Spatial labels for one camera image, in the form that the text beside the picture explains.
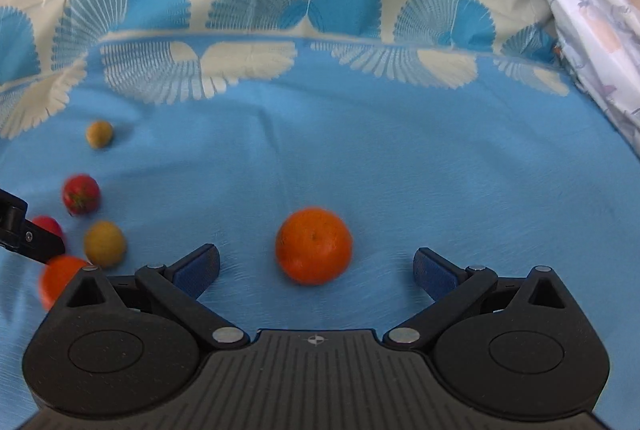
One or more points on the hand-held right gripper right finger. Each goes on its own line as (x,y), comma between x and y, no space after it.
(435,275)

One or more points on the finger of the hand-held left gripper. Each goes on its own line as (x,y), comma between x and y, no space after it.
(15,225)

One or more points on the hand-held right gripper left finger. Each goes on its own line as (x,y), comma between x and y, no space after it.
(197,272)

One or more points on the red cherry tomato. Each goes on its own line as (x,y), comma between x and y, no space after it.
(81,194)
(47,225)

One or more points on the small orange tangerine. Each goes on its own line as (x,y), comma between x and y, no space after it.
(314,246)
(60,280)

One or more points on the small yellow round fruit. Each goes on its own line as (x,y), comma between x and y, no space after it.
(104,243)

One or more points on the small yellow-green round fruit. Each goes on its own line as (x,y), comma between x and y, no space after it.
(99,134)

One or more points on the blue and cream printed sheet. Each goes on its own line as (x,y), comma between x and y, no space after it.
(350,134)

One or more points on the pale cartoon printed cloth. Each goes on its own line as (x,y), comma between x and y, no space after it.
(590,24)

